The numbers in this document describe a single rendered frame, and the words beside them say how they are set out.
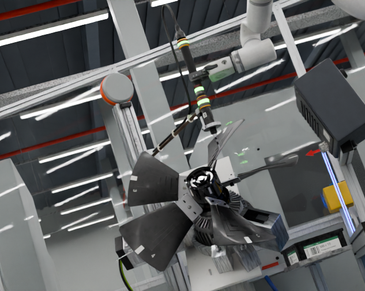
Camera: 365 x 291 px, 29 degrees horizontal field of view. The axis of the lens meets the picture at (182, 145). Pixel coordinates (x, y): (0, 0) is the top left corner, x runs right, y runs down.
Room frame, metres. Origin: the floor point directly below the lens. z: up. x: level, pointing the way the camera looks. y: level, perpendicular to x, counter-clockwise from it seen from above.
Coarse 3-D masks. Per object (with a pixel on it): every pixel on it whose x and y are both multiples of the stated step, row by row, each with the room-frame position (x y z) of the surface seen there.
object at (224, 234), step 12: (216, 204) 2.48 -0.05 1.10; (216, 216) 2.43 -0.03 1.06; (228, 216) 2.45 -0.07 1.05; (240, 216) 2.50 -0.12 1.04; (216, 228) 2.38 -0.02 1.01; (228, 228) 2.39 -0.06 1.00; (240, 228) 2.41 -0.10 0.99; (252, 228) 2.44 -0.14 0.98; (216, 240) 2.34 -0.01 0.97; (228, 240) 2.34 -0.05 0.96; (240, 240) 2.35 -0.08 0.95; (252, 240) 2.37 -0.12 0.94; (264, 240) 2.38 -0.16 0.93
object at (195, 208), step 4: (184, 196) 2.56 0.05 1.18; (188, 196) 2.56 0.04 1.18; (180, 200) 2.55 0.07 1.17; (188, 200) 2.56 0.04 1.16; (192, 200) 2.57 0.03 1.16; (180, 204) 2.55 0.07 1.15; (184, 204) 2.56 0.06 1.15; (188, 204) 2.56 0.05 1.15; (192, 204) 2.57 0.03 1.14; (196, 204) 2.57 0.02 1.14; (180, 208) 2.55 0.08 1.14; (184, 208) 2.56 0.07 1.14; (188, 208) 2.56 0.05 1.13; (192, 208) 2.57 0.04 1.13; (196, 208) 2.57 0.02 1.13; (200, 208) 2.58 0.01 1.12; (188, 212) 2.56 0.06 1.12; (192, 212) 2.57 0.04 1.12; (196, 212) 2.57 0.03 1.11; (200, 212) 2.58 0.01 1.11; (188, 216) 2.56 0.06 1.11; (192, 216) 2.57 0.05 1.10; (196, 216) 2.57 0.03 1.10; (192, 220) 2.56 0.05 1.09
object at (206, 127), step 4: (196, 112) 2.62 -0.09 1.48; (200, 112) 2.60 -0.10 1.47; (200, 116) 2.59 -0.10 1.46; (204, 120) 2.59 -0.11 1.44; (204, 124) 2.59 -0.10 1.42; (208, 124) 2.55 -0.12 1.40; (212, 124) 2.55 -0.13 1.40; (216, 124) 2.55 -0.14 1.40; (220, 124) 2.57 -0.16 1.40; (204, 128) 2.56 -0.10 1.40; (208, 128) 2.57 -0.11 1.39; (216, 128) 2.61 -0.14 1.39
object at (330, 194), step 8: (344, 184) 2.75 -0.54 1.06; (328, 192) 2.76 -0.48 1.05; (336, 192) 2.75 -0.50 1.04; (344, 192) 2.75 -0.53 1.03; (328, 200) 2.76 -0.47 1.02; (336, 200) 2.75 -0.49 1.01; (344, 200) 2.75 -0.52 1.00; (352, 200) 2.75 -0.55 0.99; (328, 208) 2.91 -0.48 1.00; (336, 208) 2.77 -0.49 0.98
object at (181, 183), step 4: (180, 176) 2.63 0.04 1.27; (184, 176) 2.62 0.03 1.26; (180, 180) 2.64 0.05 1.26; (180, 184) 2.64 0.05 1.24; (184, 184) 2.63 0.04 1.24; (180, 188) 2.65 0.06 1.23; (180, 192) 2.65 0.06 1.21; (184, 192) 2.64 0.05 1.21; (188, 192) 2.63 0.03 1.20; (180, 196) 2.65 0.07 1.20
